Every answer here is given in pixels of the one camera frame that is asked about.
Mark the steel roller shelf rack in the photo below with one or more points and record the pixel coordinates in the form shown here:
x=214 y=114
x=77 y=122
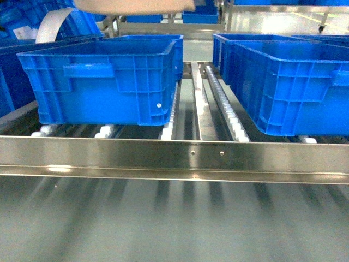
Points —
x=209 y=138

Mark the blue crate front right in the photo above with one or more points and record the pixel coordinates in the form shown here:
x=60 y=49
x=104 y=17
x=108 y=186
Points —
x=291 y=88

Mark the blue crate front left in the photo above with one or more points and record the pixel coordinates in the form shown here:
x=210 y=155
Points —
x=125 y=82

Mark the blue crate far centre-left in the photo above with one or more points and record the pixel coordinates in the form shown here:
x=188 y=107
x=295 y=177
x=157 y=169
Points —
x=145 y=18

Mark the blue crate behind right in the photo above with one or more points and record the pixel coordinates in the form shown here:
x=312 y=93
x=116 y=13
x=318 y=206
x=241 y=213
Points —
x=223 y=50

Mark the blue crate far centre-right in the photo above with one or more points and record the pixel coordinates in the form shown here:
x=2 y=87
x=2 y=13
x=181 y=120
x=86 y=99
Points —
x=205 y=14

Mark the beige plastic dustpan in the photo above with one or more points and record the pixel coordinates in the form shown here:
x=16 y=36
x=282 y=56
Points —
x=136 y=7

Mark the white curved sheet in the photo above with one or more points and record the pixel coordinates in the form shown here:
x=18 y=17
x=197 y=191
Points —
x=49 y=27

